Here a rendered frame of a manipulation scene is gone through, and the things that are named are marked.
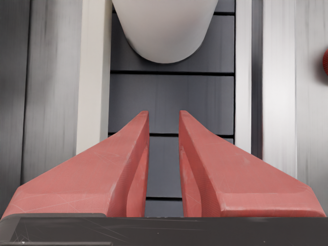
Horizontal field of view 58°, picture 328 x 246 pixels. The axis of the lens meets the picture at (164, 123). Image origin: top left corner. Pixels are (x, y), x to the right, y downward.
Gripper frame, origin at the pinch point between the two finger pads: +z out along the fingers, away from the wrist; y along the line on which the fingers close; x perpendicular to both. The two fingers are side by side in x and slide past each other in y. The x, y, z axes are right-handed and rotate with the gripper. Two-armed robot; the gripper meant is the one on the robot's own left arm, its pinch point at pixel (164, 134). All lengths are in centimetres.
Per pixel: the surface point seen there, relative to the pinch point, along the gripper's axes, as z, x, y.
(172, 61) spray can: 6.5, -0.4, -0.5
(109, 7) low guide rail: 6.8, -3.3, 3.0
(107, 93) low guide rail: 4.1, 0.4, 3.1
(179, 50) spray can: 5.1, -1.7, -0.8
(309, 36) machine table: 13.3, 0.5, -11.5
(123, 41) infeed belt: 8.2, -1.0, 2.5
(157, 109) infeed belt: 5.5, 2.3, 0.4
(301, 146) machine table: 7.8, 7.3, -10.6
